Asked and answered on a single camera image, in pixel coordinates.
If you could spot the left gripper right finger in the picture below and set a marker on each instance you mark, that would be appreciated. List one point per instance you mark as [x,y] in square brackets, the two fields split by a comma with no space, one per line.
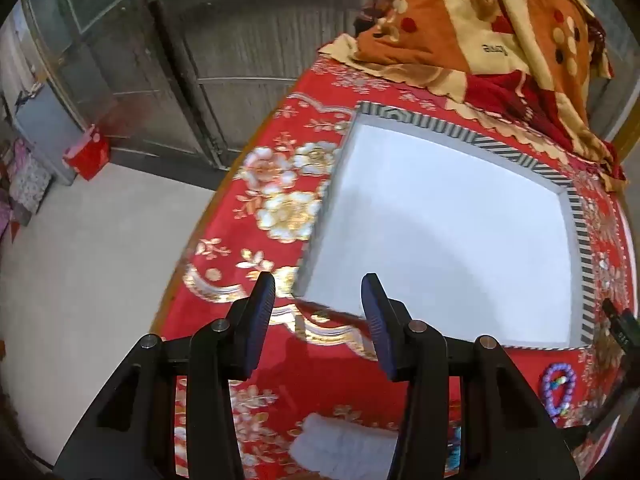
[413,352]

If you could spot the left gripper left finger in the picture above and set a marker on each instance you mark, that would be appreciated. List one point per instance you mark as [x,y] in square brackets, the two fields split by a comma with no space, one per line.
[222,351]

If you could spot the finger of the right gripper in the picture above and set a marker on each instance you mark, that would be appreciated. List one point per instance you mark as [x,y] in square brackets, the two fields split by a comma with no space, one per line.
[624,327]

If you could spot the light blue fuzzy headband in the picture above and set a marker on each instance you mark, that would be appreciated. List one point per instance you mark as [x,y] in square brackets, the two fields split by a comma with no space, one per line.
[337,449]

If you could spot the striped white tray box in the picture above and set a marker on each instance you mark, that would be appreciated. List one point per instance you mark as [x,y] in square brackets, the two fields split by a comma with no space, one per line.
[471,234]

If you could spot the red floral table cloth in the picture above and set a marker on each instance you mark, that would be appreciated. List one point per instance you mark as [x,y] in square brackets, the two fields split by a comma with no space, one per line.
[260,219]

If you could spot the metal glass door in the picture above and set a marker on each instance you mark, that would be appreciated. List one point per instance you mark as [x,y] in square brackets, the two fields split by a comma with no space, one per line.
[188,79]

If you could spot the orange red folded blanket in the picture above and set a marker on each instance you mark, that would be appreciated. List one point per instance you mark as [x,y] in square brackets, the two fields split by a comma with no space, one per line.
[522,67]

